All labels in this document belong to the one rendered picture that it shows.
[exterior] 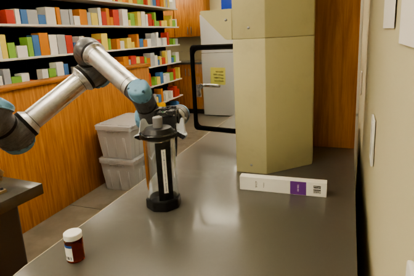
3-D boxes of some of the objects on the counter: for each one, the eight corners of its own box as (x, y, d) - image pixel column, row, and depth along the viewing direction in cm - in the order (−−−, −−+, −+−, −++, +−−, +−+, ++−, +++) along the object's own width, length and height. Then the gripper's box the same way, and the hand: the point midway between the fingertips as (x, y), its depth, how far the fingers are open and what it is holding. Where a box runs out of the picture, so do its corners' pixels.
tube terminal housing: (315, 149, 152) (320, -48, 135) (307, 178, 123) (311, -70, 106) (257, 145, 161) (254, -40, 144) (236, 171, 132) (229, -58, 115)
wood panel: (353, 146, 154) (371, -251, 122) (353, 148, 151) (372, -257, 120) (242, 140, 172) (233, -209, 140) (241, 142, 169) (230, -213, 137)
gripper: (143, 106, 124) (124, 116, 105) (200, 105, 122) (191, 114, 102) (145, 131, 125) (127, 145, 106) (202, 129, 123) (193, 143, 104)
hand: (159, 139), depth 105 cm, fingers open, 14 cm apart
